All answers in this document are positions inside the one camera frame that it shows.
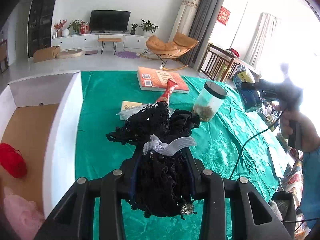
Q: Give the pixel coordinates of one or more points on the dark wooden side table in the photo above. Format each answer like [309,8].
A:
[218,64]

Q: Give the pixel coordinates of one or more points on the pink fluffy item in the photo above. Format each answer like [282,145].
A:
[23,215]

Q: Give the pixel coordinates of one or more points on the white tv cabinet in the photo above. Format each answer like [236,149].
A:
[133,43]

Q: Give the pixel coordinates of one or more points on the grey curtain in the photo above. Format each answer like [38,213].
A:
[201,27]

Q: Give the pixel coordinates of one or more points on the black television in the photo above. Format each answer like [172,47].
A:
[109,20]

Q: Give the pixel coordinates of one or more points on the oval cat scratcher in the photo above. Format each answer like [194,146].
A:
[70,54]

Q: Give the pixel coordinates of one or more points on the red snack packet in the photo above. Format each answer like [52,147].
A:
[171,85]

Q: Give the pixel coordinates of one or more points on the black display cabinet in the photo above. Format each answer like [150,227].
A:
[40,25]

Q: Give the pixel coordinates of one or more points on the orange rocking chair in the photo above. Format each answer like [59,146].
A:
[173,50]

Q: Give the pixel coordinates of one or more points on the white cardboard storage box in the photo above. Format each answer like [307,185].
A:
[39,117]

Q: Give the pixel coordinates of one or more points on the green potted plant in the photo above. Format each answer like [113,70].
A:
[148,28]

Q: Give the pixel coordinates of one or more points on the orange book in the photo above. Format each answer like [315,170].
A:
[156,80]

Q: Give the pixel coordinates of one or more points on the clear jar black lid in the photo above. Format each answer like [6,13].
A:
[209,100]

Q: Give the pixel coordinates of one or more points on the red yarn ball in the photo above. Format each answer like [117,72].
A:
[12,161]

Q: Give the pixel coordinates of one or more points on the right hand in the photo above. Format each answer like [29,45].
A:
[309,140]

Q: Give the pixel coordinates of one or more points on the yellow tissue pack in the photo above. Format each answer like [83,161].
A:
[125,105]

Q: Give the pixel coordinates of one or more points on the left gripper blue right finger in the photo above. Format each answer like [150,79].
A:
[208,186]

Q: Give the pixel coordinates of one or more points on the grey white plastic package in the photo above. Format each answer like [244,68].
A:
[125,114]

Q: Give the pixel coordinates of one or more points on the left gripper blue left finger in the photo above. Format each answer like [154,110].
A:
[118,185]

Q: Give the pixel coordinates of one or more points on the brown cardboard box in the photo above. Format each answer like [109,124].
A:
[46,54]

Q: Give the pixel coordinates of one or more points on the purple round mat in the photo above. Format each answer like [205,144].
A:
[127,55]

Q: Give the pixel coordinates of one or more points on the green tablecloth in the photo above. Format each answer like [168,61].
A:
[233,144]

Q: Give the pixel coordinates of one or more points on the red flower vase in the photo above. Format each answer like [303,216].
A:
[58,27]

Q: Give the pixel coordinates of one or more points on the black lace garment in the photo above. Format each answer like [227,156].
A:
[163,186]

